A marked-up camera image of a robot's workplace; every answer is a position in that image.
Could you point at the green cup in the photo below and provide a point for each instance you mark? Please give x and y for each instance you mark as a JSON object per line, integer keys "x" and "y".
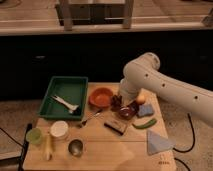
{"x": 34, "y": 136}

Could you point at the small yellow onion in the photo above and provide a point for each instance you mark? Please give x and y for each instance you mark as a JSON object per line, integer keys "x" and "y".
{"x": 141, "y": 99}

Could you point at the metal fork dark handle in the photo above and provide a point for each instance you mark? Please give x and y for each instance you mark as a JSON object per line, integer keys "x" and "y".
{"x": 83, "y": 123}

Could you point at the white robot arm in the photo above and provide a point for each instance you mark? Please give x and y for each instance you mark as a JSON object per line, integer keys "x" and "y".
{"x": 142, "y": 72}

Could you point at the dark brown bowl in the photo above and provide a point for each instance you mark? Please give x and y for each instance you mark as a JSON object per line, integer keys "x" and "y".
{"x": 127, "y": 112}

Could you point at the black bar table edge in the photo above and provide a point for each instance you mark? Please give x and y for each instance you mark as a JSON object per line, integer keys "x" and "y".
{"x": 24, "y": 149}

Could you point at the blue triangular cloth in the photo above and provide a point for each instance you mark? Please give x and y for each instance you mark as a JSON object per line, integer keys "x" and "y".
{"x": 156, "y": 143}

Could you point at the wooden shelf frame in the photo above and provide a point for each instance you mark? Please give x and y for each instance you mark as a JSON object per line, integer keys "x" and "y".
{"x": 73, "y": 13}

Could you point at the red bowl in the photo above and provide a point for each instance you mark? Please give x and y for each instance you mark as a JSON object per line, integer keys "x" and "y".
{"x": 101, "y": 97}

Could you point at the green plastic tray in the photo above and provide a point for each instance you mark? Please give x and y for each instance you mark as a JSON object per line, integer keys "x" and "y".
{"x": 72, "y": 90}

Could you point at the brown rectangular block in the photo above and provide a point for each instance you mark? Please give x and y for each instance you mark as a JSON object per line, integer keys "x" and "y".
{"x": 116, "y": 125}

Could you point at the green pepper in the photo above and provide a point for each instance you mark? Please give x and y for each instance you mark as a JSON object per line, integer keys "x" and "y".
{"x": 146, "y": 125}

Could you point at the metal cup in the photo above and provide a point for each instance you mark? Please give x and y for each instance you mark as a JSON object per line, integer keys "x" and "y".
{"x": 75, "y": 147}

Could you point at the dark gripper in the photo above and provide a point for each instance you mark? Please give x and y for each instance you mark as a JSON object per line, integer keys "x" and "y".
{"x": 116, "y": 102}

